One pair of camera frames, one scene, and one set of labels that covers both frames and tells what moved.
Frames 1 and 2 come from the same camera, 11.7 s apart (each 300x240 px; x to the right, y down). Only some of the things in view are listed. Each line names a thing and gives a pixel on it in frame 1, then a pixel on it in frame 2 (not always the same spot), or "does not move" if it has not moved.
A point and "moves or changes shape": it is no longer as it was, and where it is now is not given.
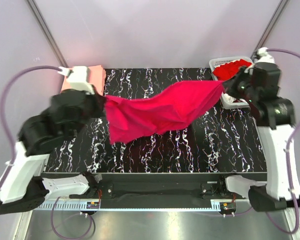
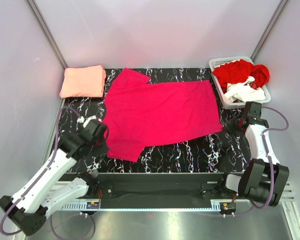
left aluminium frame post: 34,7 does not move
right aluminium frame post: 273,22 does not move
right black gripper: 230,87 to 229,125
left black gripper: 99,102 to 103,150
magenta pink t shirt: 172,105 moves or changes shape
